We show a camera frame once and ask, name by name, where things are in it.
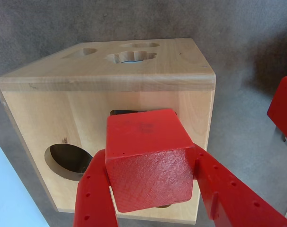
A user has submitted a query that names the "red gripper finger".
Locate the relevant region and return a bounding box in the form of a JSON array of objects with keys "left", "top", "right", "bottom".
[
  {"left": 192, "top": 146, "right": 287, "bottom": 227},
  {"left": 72, "top": 148, "right": 119, "bottom": 227}
]

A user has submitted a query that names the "wooden shape sorter box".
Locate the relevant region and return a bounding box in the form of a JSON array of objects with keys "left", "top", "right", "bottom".
[{"left": 0, "top": 38, "right": 217, "bottom": 225}]

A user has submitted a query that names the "red wooden cube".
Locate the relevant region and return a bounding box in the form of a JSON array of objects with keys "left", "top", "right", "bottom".
[{"left": 105, "top": 108, "right": 197, "bottom": 213}]

